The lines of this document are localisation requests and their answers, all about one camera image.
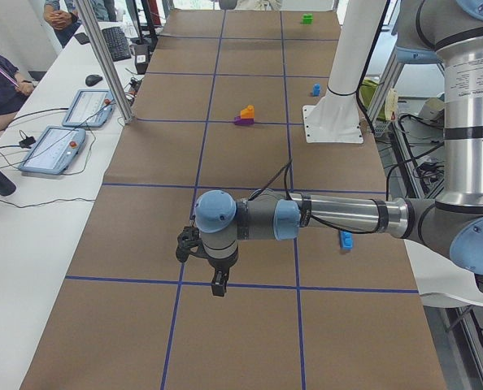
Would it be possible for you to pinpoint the near teach pendant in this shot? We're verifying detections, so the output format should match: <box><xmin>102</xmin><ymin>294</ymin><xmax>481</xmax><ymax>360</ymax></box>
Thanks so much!
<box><xmin>18</xmin><ymin>126</ymin><xmax>86</xmax><ymax>175</ymax></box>

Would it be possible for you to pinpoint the aluminium frame post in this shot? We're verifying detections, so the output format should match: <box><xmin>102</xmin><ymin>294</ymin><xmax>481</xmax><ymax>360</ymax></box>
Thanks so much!
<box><xmin>75</xmin><ymin>0</ymin><xmax>133</xmax><ymax>124</ymax></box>

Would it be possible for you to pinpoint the seated person in blue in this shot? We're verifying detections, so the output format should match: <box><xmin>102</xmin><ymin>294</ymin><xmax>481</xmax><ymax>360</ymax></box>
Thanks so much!
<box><xmin>43</xmin><ymin>0</ymin><xmax>116</xmax><ymax>48</ymax></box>

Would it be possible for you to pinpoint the black computer mouse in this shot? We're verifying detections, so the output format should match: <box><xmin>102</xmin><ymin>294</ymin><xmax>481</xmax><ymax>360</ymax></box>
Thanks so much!
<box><xmin>85</xmin><ymin>74</ymin><xmax>103</xmax><ymax>87</ymax></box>

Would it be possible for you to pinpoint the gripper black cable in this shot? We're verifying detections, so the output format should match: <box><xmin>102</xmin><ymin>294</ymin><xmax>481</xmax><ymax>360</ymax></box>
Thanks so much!
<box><xmin>249</xmin><ymin>158</ymin><xmax>385</xmax><ymax>236</ymax></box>

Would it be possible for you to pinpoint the long blue block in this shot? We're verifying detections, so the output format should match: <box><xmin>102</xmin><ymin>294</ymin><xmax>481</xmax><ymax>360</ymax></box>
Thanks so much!
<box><xmin>339</xmin><ymin>231</ymin><xmax>354</xmax><ymax>251</ymax></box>

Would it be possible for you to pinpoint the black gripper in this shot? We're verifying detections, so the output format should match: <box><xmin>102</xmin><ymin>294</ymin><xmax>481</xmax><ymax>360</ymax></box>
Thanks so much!
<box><xmin>207</xmin><ymin>253</ymin><xmax>238</xmax><ymax>297</ymax></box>

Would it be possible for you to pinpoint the purple trapezoid block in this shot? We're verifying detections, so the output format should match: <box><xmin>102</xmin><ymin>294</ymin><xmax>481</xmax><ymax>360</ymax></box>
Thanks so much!
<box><xmin>233</xmin><ymin>116</ymin><xmax>255</xmax><ymax>126</ymax></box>

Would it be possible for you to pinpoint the white camera stand pedestal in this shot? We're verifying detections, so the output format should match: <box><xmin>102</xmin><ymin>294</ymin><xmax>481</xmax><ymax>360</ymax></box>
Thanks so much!
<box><xmin>302</xmin><ymin>0</ymin><xmax>389</xmax><ymax>144</ymax></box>

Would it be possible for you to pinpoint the far teach pendant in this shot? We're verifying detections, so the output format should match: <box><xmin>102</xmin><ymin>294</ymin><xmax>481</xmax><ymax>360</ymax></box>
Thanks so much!
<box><xmin>62</xmin><ymin>89</ymin><xmax>115</xmax><ymax>128</ymax></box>

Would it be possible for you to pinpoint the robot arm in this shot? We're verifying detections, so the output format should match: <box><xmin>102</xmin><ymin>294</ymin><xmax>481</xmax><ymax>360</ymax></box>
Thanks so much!
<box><xmin>218</xmin><ymin>0</ymin><xmax>238</xmax><ymax>10</ymax></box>
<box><xmin>192</xmin><ymin>1</ymin><xmax>483</xmax><ymax>297</ymax></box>

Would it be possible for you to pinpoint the black keyboard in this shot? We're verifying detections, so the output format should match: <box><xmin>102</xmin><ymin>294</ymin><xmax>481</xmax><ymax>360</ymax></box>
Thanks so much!
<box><xmin>101</xmin><ymin>26</ymin><xmax>131</xmax><ymax>62</ymax></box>

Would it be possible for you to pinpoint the green block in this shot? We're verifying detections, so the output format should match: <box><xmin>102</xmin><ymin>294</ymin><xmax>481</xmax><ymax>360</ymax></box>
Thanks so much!
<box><xmin>302</xmin><ymin>13</ymin><xmax>313</xmax><ymax>25</ymax></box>

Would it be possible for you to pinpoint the teach pendant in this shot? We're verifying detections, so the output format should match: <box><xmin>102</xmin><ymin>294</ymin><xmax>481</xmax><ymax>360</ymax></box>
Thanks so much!
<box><xmin>62</xmin><ymin>89</ymin><xmax>115</xmax><ymax>128</ymax></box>
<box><xmin>18</xmin><ymin>126</ymin><xmax>86</xmax><ymax>175</ymax></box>

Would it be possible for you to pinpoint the orange trapezoid block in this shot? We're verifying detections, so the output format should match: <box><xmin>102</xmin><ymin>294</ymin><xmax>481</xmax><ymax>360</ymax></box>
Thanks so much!
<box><xmin>240</xmin><ymin>105</ymin><xmax>255</xmax><ymax>119</ymax></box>

